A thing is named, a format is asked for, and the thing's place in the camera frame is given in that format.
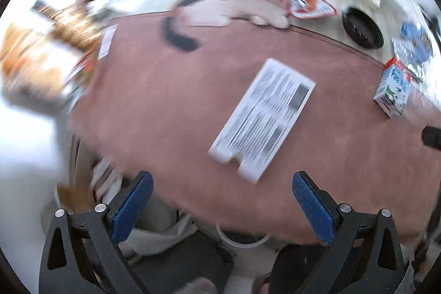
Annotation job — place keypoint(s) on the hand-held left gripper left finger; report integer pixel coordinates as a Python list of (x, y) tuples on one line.
[(132, 208)]

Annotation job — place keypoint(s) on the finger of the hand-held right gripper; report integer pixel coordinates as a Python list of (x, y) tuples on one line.
[(433, 136)]

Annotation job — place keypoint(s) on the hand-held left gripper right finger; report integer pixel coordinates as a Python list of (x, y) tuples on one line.
[(311, 208)]

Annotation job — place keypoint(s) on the grey round trash bin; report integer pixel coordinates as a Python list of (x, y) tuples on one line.
[(227, 239)]

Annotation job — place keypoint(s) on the white printed carton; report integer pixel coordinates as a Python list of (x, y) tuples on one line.
[(262, 115)]

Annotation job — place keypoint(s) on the beige cloth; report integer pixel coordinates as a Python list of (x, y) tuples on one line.
[(155, 232)]

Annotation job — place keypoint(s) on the white green milk carton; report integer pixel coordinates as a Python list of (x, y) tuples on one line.
[(392, 90)]

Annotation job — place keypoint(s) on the dark grey seat cushion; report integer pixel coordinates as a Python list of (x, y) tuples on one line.
[(179, 263)]

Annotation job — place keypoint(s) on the blue white packets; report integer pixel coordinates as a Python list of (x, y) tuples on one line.
[(415, 46)]

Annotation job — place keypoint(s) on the pink cloth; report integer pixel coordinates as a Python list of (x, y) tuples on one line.
[(155, 90)]

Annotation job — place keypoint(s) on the black round lid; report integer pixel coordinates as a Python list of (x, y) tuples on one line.
[(361, 27)]

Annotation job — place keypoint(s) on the white paper slip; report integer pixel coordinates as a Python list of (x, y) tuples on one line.
[(106, 42)]

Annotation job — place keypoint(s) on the blurred brown clutter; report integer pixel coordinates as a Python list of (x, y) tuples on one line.
[(44, 59)]

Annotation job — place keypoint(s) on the calico cat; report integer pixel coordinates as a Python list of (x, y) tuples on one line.
[(213, 10)]

